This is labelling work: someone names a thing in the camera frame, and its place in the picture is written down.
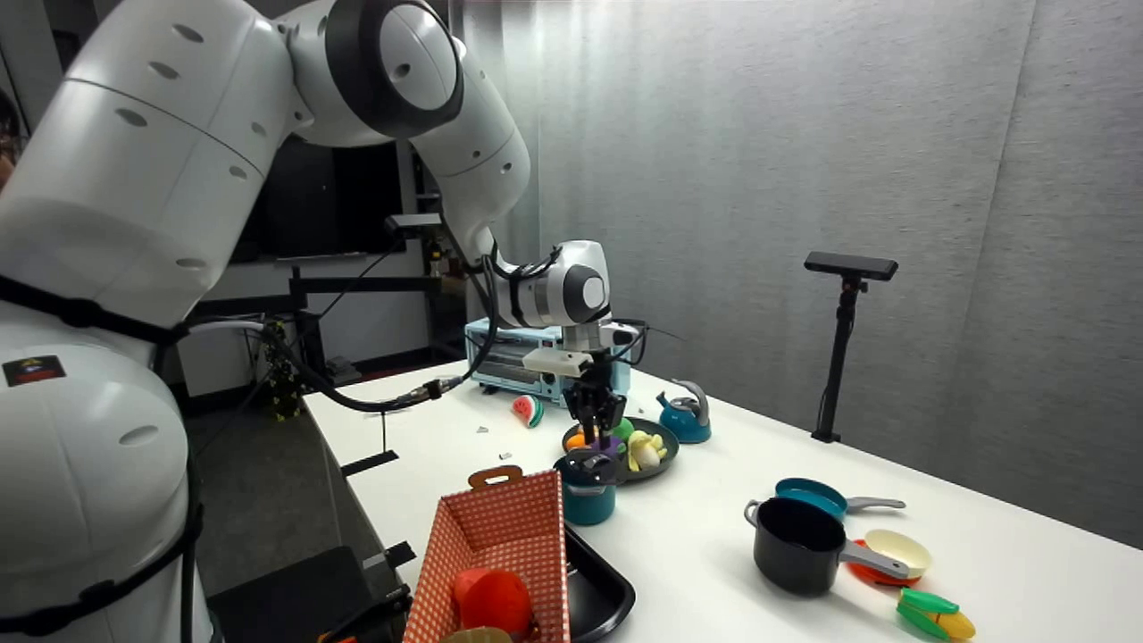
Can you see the blue toy pot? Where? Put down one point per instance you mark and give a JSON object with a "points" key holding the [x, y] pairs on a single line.
{"points": [[586, 504]]}

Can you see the blue toy toaster oven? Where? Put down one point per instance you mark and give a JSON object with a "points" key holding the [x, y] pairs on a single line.
{"points": [[495, 353]]}

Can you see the toy corn cob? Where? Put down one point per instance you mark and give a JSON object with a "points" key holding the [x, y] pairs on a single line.
{"points": [[933, 615]]}

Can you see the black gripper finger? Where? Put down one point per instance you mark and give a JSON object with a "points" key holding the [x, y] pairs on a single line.
{"points": [[606, 430], [586, 430]]}

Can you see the red checkered cardboard box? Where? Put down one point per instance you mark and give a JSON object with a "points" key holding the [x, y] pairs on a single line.
{"points": [[501, 523]]}

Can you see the blue toy frying pan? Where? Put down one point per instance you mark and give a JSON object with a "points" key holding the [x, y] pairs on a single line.
{"points": [[827, 499]]}

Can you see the black toy pot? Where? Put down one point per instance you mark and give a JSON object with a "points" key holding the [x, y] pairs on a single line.
{"points": [[800, 548]]}

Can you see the toy pineapple slice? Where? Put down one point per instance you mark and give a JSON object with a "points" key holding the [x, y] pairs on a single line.
{"points": [[475, 634]]}

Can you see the black baking tray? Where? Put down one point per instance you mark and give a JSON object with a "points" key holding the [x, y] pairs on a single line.
{"points": [[596, 596]]}

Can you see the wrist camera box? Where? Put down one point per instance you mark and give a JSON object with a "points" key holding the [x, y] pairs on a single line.
{"points": [[558, 362]]}

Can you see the toy watermelon slice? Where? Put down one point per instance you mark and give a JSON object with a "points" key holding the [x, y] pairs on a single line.
{"points": [[525, 413]]}

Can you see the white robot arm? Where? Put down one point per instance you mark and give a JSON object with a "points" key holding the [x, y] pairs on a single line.
{"points": [[126, 207]]}

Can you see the dark plate of toy food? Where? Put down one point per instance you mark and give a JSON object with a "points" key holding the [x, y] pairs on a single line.
{"points": [[633, 451]]}

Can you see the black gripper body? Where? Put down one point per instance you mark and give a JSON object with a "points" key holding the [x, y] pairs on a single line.
{"points": [[593, 393]]}

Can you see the black camera stand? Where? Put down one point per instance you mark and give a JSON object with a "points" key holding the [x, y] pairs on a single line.
{"points": [[854, 276]]}

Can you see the grey glass pot lid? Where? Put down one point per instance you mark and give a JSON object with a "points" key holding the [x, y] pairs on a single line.
{"points": [[586, 470]]}

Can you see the black wall monitor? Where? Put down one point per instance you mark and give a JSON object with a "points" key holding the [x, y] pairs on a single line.
{"points": [[321, 205]]}

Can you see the blue toy kettle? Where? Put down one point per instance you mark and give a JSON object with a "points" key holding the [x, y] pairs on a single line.
{"points": [[688, 416]]}

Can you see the red toy cup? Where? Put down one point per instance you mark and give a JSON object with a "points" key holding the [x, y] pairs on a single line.
{"points": [[491, 598]]}

